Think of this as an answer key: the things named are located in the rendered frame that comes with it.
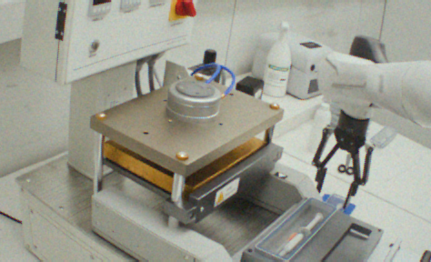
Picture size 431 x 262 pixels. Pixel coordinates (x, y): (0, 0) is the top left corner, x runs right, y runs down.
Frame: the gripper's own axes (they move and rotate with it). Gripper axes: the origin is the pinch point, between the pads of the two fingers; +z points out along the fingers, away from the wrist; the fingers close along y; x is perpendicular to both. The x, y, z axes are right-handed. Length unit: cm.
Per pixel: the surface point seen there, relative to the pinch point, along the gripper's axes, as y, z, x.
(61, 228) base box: -28, -7, -61
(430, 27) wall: -7, -13, 208
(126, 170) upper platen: -19, -20, -54
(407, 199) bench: 18.5, 8.0, 25.4
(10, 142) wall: -69, 0, -40
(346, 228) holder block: 13.0, -16.9, -39.2
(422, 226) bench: 26.9, 7.9, 13.7
